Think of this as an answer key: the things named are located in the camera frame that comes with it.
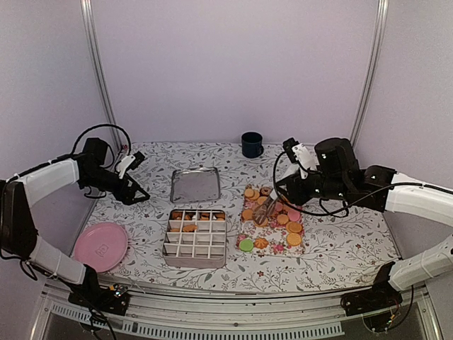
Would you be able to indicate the chocolate sprinkled donut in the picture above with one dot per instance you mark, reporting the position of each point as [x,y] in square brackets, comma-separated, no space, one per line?
[265,191]

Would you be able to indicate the floral rectangular tray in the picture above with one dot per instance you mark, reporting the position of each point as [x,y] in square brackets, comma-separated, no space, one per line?
[275,228]

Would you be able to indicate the swirl butter cookie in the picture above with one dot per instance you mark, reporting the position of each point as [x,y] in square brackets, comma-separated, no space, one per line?
[261,243]

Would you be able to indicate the green sandwich cookie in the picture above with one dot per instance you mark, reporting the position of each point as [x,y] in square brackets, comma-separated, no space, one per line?
[246,245]

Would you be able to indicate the pink round plate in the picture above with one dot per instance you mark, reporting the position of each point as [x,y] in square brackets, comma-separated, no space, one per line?
[101,246]

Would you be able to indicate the round embossed biscuit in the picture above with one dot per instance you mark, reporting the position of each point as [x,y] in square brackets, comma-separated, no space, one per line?
[294,239]

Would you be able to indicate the metal tin lid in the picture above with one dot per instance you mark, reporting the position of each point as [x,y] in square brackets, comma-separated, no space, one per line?
[195,185]

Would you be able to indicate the aluminium front rail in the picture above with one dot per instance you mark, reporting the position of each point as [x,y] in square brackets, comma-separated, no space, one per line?
[167,312]

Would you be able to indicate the pink sandwich cookie lower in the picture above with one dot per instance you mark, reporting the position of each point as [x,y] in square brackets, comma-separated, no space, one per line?
[294,215]

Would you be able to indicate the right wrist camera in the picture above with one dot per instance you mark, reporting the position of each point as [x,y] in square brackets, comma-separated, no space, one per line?
[302,163]

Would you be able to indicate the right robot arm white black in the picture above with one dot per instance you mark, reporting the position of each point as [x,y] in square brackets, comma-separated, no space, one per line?
[384,189]

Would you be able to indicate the metal cookie tin with dividers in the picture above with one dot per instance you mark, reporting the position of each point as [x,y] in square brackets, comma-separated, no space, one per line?
[196,239]

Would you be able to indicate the aluminium corner post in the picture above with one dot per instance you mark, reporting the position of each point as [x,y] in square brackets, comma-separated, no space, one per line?
[376,48]
[93,48]

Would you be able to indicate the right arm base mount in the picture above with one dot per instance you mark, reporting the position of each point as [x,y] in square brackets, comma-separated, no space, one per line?
[370,300]

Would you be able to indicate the dark blue mug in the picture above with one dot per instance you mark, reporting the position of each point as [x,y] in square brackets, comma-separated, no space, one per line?
[252,145]

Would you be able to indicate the left aluminium corner post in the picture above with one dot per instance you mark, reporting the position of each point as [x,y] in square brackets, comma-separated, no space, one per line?
[93,48]

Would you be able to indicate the floral tablecloth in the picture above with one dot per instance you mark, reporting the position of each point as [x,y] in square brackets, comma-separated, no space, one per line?
[338,253]

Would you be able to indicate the right aluminium corner post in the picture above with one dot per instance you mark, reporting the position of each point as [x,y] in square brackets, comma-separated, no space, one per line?
[376,48]

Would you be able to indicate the white handled food tongs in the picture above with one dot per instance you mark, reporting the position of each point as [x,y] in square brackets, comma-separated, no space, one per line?
[266,208]

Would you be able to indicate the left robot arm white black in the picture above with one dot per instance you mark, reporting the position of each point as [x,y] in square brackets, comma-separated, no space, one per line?
[19,237]

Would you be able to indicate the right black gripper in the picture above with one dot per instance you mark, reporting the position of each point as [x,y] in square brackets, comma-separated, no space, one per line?
[295,195]

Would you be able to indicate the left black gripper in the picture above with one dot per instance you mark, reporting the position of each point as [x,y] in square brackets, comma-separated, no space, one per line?
[127,197]

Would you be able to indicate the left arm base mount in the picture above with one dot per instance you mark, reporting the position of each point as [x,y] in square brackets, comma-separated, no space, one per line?
[99,299]

